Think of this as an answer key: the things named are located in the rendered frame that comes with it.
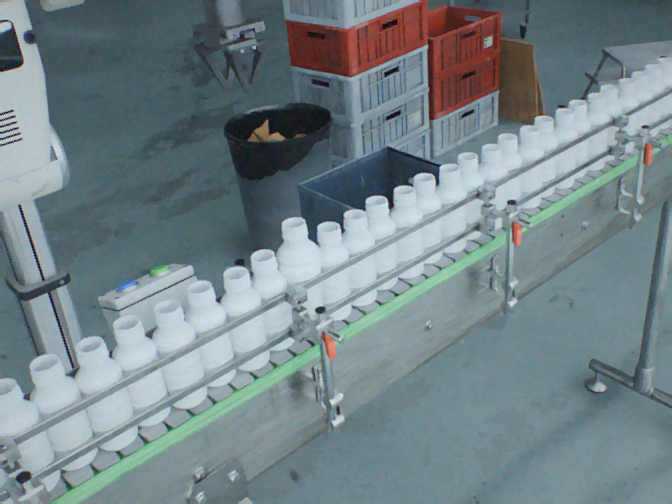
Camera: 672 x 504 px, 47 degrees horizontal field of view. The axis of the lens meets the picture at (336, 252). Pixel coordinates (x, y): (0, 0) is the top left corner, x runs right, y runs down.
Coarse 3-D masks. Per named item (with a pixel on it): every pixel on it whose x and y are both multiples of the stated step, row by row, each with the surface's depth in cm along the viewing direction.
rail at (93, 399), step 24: (576, 144) 158; (624, 144) 172; (528, 168) 149; (576, 168) 161; (432, 216) 134; (384, 240) 128; (456, 240) 141; (408, 264) 134; (264, 312) 114; (216, 336) 110; (288, 336) 120; (168, 360) 105; (240, 360) 114; (120, 384) 101; (192, 384) 110; (72, 408) 97; (24, 432) 94; (120, 432) 104; (72, 456) 100
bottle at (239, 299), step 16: (224, 272) 113; (240, 272) 114; (240, 288) 112; (224, 304) 113; (240, 304) 112; (256, 304) 113; (256, 320) 114; (240, 336) 115; (256, 336) 116; (240, 352) 116; (240, 368) 118; (256, 368) 118
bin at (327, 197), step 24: (336, 168) 194; (360, 168) 200; (384, 168) 206; (408, 168) 201; (432, 168) 194; (312, 192) 184; (336, 192) 197; (360, 192) 203; (384, 192) 209; (312, 216) 188; (336, 216) 180; (312, 240) 192
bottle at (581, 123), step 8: (576, 104) 162; (584, 104) 161; (576, 112) 160; (584, 112) 160; (576, 120) 161; (584, 120) 161; (576, 128) 160; (584, 128) 160; (584, 144) 162; (584, 152) 163; (576, 160) 164; (584, 160) 165; (576, 176) 166
